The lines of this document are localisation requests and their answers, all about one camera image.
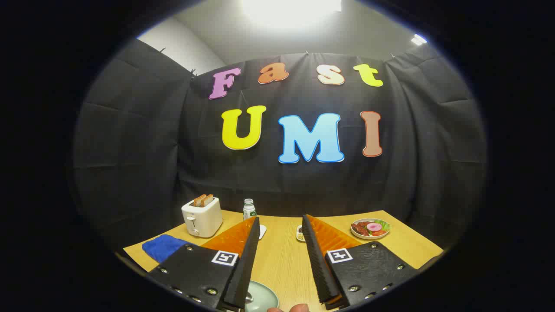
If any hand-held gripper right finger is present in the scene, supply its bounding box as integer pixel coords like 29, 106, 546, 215
301, 214, 420, 311

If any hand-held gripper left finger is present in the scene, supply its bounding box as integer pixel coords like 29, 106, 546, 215
147, 216, 261, 312

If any pale green plate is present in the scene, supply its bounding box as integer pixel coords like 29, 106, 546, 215
244, 280, 280, 312

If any white food plate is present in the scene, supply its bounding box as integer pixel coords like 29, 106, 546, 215
350, 218, 392, 240

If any white toaster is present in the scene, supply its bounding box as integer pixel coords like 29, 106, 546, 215
181, 197, 224, 238

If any blue towel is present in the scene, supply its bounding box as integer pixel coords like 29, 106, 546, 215
142, 234, 198, 263

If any large ceiling light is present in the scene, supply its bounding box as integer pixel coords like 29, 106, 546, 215
238, 0, 343, 26

